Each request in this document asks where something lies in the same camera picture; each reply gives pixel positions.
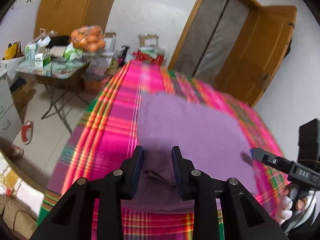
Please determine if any cardboard box with label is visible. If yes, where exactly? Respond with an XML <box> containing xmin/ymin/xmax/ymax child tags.
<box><xmin>138</xmin><ymin>33</ymin><xmax>158</xmax><ymax>47</ymax></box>

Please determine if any folding side table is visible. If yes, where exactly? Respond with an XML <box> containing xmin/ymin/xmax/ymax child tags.
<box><xmin>15</xmin><ymin>55</ymin><xmax>96</xmax><ymax>133</ymax></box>

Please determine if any purple garment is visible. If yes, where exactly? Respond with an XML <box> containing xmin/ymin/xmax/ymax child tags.
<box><xmin>122</xmin><ymin>93</ymin><xmax>259</xmax><ymax>213</ymax></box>

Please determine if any beige knitted blanket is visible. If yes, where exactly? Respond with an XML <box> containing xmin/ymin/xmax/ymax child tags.
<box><xmin>1</xmin><ymin>195</ymin><xmax>37</xmax><ymax>239</ymax></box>

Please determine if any pink plaid bed sheet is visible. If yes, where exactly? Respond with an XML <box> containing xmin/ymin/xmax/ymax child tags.
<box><xmin>38</xmin><ymin>61</ymin><xmax>286</xmax><ymax>239</ymax></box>

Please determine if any grey drawer cabinet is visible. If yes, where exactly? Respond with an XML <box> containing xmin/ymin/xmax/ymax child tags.
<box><xmin>0</xmin><ymin>70</ymin><xmax>23</xmax><ymax>147</ymax></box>

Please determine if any yellow bag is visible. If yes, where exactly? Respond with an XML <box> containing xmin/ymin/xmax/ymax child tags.
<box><xmin>3</xmin><ymin>42</ymin><xmax>23</xmax><ymax>60</ymax></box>

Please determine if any right hand white glove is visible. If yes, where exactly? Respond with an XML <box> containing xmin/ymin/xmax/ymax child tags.
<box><xmin>274</xmin><ymin>183</ymin><xmax>316</xmax><ymax>227</ymax></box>

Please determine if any bag of oranges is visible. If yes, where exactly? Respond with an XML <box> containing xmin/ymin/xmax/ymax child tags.
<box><xmin>71</xmin><ymin>25</ymin><xmax>106</xmax><ymax>53</ymax></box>

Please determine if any red slipper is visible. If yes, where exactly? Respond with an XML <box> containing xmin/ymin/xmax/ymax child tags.
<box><xmin>21</xmin><ymin>120</ymin><xmax>33</xmax><ymax>145</ymax></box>

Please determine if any wooden door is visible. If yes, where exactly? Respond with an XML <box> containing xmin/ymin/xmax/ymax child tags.
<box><xmin>214</xmin><ymin>5</ymin><xmax>297</xmax><ymax>107</ymax></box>

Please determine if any wooden wardrobe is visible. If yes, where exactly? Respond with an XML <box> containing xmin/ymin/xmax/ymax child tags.
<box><xmin>34</xmin><ymin>0</ymin><xmax>114</xmax><ymax>37</ymax></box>

